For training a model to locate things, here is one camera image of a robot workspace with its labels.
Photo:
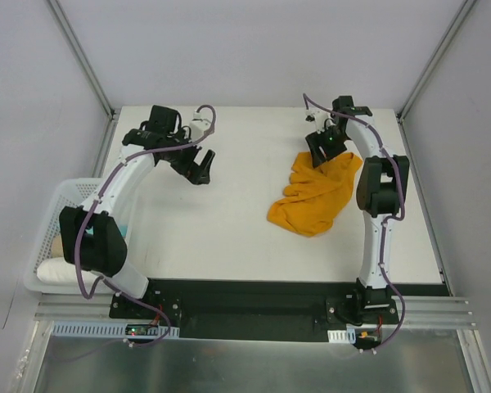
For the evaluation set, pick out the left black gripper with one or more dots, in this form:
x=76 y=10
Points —
x=186 y=162

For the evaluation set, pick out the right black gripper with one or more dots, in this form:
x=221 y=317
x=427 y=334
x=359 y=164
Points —
x=325 y=144

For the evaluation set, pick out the orange t shirt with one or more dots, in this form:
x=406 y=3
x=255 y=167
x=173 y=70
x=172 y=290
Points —
x=315 y=196

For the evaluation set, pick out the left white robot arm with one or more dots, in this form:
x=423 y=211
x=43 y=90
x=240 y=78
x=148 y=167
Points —
x=91 y=237

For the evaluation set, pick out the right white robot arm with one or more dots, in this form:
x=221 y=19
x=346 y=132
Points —
x=380 y=196

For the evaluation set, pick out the teal rolled t shirt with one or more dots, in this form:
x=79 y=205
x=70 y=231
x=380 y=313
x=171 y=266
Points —
x=124 y=229

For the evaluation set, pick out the white plastic basket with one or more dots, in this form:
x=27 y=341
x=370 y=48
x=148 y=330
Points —
x=71 y=192

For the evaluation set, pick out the beige rolled t shirt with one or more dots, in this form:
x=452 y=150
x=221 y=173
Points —
x=57 y=247

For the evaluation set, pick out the white rolled t shirt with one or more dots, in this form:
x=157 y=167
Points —
x=56 y=271

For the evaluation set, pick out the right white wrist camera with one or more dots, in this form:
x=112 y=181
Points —
x=321 y=119

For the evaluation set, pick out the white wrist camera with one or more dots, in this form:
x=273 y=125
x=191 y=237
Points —
x=199 y=127
x=321 y=119

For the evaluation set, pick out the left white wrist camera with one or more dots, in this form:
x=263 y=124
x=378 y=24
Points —
x=199 y=127

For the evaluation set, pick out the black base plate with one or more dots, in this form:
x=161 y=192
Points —
x=255 y=311

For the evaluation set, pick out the right white cable duct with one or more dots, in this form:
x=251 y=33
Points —
x=347 y=336

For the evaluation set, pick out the white cable duct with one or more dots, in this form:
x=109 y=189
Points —
x=113 y=330
x=347 y=336

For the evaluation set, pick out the left aluminium frame post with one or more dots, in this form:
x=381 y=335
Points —
x=76 y=48

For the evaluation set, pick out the aluminium frame post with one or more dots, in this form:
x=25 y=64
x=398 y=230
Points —
x=455 y=26
x=76 y=48

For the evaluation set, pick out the left white cable duct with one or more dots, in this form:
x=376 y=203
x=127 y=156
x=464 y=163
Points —
x=113 y=330

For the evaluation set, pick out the right aluminium frame post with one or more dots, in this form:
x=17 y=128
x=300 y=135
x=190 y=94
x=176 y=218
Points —
x=455 y=26

